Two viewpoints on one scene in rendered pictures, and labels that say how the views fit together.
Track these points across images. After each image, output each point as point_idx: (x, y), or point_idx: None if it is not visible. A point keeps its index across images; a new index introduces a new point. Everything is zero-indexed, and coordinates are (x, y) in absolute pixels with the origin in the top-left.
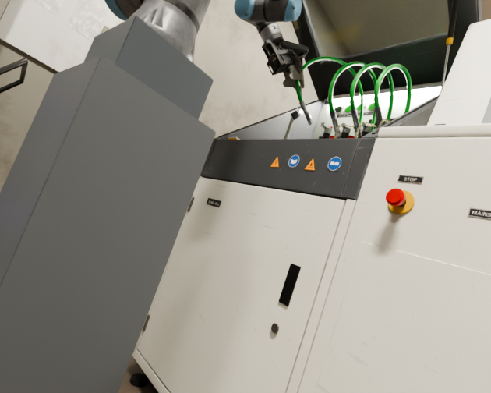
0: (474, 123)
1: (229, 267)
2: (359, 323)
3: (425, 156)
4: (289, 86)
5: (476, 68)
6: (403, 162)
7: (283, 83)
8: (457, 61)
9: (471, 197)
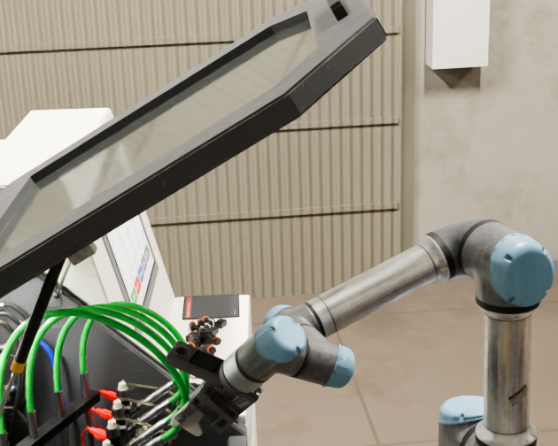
0: (137, 342)
1: None
2: None
3: (248, 416)
4: (188, 430)
5: (104, 266)
6: (248, 430)
7: (201, 433)
8: (94, 259)
9: (250, 424)
